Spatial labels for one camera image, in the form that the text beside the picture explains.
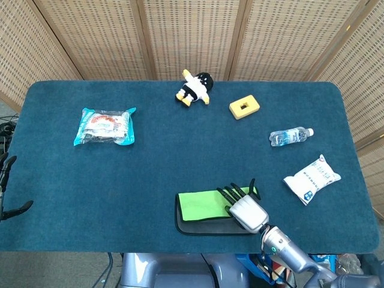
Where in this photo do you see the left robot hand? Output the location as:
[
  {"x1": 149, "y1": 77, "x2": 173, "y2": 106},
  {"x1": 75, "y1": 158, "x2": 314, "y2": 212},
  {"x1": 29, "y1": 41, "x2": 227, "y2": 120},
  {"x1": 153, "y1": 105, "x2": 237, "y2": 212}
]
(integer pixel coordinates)
[{"x1": 0, "y1": 155, "x2": 34, "y2": 223}]

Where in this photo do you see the teal snack bag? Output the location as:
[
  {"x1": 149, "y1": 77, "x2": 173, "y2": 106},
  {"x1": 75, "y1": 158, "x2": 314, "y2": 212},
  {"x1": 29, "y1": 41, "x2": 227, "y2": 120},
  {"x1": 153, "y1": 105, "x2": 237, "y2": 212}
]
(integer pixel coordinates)
[{"x1": 73, "y1": 107, "x2": 137, "y2": 147}]

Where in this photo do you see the yellow sponge with hole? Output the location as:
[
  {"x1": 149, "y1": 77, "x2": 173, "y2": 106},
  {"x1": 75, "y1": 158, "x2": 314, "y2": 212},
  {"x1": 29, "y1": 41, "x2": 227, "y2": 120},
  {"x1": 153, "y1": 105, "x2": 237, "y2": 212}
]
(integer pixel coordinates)
[{"x1": 229, "y1": 94, "x2": 260, "y2": 121}]

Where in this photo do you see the woven rattan screen panel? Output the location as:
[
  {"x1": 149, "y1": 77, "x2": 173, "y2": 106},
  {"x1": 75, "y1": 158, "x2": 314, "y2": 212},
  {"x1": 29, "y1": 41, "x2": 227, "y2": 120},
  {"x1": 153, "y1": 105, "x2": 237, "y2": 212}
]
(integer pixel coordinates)
[
  {"x1": 25, "y1": 0, "x2": 157, "y2": 81},
  {"x1": 229, "y1": 0, "x2": 368, "y2": 82},
  {"x1": 0, "y1": 0, "x2": 83, "y2": 113},
  {"x1": 305, "y1": 0, "x2": 384, "y2": 220},
  {"x1": 136, "y1": 0, "x2": 248, "y2": 82}
]

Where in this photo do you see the black white plush penguin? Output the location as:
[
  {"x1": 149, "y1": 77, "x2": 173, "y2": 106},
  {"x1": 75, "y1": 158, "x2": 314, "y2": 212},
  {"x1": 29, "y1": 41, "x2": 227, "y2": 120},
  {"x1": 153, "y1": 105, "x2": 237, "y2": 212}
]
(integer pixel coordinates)
[{"x1": 175, "y1": 69, "x2": 214, "y2": 107}]

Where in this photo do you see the white soft packet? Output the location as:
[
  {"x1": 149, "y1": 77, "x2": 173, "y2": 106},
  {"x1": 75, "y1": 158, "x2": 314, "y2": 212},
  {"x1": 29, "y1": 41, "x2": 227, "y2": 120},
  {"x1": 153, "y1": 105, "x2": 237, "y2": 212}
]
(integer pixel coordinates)
[{"x1": 283, "y1": 154, "x2": 342, "y2": 206}]

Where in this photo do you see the black cable bundle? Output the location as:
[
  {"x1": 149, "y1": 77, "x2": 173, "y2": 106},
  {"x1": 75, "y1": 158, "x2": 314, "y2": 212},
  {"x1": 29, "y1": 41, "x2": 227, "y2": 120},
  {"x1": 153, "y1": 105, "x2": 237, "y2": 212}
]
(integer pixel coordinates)
[{"x1": 0, "y1": 115, "x2": 20, "y2": 151}]

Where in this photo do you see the blue plastic bin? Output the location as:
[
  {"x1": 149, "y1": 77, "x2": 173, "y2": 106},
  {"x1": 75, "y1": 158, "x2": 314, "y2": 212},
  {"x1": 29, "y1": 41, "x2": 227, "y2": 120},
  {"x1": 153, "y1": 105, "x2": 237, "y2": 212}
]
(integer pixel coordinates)
[{"x1": 235, "y1": 253, "x2": 301, "y2": 286}]

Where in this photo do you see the green and black cloth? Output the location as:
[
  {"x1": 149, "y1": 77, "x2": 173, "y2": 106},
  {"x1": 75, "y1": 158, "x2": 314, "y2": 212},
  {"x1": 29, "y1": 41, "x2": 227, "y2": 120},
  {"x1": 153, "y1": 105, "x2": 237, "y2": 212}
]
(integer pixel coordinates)
[{"x1": 175, "y1": 186, "x2": 259, "y2": 236}]

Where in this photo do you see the crumpled clear plastic bag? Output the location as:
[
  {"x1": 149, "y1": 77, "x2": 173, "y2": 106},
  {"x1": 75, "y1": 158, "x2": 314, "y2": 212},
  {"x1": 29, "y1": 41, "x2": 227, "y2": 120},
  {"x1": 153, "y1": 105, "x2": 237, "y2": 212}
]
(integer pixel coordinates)
[{"x1": 335, "y1": 253, "x2": 366, "y2": 275}]

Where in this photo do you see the blue cable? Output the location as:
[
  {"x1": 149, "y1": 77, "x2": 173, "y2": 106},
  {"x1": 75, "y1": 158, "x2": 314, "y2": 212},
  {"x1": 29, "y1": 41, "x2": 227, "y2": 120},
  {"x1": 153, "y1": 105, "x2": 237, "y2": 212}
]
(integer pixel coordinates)
[{"x1": 95, "y1": 253, "x2": 114, "y2": 288}]

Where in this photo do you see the blue carpet table mat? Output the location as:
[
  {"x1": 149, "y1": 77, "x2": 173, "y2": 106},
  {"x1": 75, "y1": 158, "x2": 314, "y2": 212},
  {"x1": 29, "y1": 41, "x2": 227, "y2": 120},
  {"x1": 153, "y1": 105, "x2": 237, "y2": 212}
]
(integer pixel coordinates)
[{"x1": 0, "y1": 80, "x2": 379, "y2": 254}]

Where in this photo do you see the clear plastic water bottle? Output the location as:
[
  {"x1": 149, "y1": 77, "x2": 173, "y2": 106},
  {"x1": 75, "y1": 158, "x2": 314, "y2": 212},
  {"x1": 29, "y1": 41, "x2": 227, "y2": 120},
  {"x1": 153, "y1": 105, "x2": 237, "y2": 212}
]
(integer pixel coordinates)
[{"x1": 268, "y1": 127, "x2": 315, "y2": 148}]

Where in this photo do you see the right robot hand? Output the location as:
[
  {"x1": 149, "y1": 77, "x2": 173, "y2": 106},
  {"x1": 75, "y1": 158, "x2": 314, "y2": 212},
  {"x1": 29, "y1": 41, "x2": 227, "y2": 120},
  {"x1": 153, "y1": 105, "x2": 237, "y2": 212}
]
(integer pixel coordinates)
[{"x1": 216, "y1": 178, "x2": 269, "y2": 234}]

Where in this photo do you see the grey robot torso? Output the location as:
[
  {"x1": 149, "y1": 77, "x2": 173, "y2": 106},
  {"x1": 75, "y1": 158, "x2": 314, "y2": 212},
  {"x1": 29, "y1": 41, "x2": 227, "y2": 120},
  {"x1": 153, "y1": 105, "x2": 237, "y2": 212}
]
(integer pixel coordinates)
[{"x1": 119, "y1": 253, "x2": 251, "y2": 288}]

